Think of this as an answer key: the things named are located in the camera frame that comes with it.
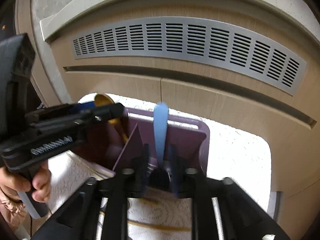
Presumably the brown wooden spoon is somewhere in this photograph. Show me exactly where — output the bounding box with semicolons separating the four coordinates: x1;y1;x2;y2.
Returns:
94;94;128;143

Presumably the blue plastic spoon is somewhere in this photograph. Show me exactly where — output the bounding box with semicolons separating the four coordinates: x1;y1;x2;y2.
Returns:
147;101;173;193

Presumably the person left hand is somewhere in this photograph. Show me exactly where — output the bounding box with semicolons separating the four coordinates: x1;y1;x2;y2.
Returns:
1;161;52;203

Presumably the purple plastic utensil box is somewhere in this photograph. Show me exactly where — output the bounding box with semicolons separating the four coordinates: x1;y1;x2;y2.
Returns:
72;108;210;177

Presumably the white lace tablecloth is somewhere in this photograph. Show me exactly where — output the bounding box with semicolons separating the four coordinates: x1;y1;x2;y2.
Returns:
34;105;286;239

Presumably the pink jacket sleeve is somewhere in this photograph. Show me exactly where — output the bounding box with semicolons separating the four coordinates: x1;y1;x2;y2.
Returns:
1;189;27;232

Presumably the grey ventilation grille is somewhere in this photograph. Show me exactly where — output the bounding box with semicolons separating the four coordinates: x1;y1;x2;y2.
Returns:
71;16;306;95

